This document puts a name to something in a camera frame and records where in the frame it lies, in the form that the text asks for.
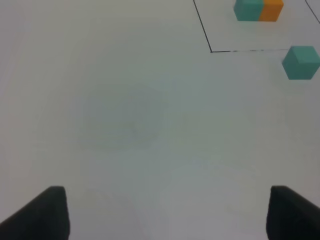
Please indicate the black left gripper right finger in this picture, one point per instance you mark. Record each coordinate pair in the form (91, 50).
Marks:
(290, 216)

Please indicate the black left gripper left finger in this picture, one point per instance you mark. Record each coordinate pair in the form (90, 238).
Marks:
(46, 217)

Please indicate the orange template block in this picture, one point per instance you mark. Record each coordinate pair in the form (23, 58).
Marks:
(271, 10)

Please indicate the teal template block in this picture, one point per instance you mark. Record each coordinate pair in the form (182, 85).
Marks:
(248, 10)

